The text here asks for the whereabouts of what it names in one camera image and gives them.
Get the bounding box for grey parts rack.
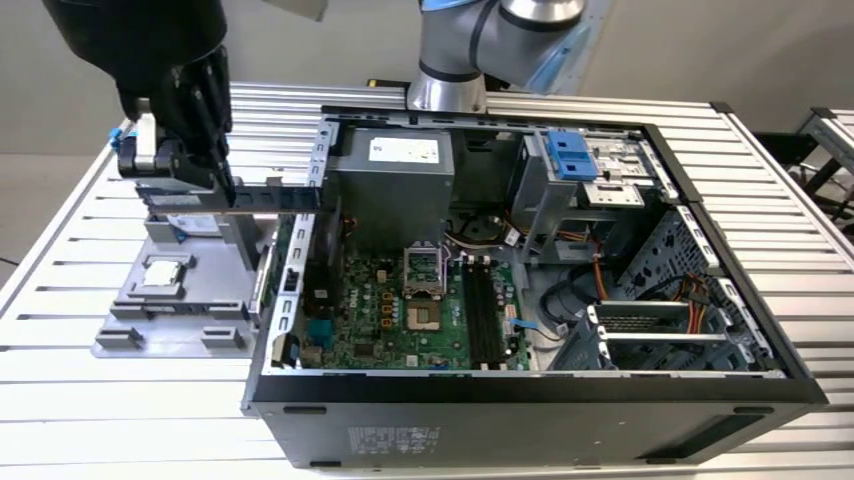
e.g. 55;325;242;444
90;215;282;361

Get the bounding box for black open PC case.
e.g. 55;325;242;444
239;103;829;471

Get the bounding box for RAM stick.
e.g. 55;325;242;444
136;303;215;317
146;187;319;217

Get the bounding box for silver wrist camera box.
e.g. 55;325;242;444
263;0;333;24

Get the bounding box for black case fan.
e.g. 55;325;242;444
305;197;346;301

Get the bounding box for orange wire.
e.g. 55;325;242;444
590;252;610;304

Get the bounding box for grey disk bay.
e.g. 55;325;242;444
553;298;733;372

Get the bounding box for black RAM slot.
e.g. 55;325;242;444
489;258;507;369
481;258;499;369
471;258;490;369
463;258;482;369

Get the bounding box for power supply wire bundle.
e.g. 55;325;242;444
443;209;526;251

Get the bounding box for green graphics card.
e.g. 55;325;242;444
253;168;299;326

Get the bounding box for red yellow wire bundle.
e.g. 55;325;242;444
677;272;710;337

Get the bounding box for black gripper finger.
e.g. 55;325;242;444
174;44;234;169
116;67;237;209

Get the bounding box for CPU socket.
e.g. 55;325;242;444
403;297;447;334

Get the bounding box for black cable loop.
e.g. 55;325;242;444
538;278;600;334

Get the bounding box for hard disk in blue carrier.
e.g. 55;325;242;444
108;127;221;237

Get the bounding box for wire locking lever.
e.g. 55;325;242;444
439;247;455;301

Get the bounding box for grey power supply unit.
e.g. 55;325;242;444
325;127;459;254

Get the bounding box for metal socket cover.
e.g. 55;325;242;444
403;239;447;297

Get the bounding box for silver CPU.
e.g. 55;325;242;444
143;260;183;289

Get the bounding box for neighbouring metal slat table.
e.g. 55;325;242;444
790;106;854;224

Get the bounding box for silver optical drive cage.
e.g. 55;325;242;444
517;128;662;264

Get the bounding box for blue port connector block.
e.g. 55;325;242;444
307;319;334;350

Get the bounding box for blue drive latch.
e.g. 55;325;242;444
545;130;600;182

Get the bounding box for green motherboard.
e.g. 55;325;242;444
297;212;535;374

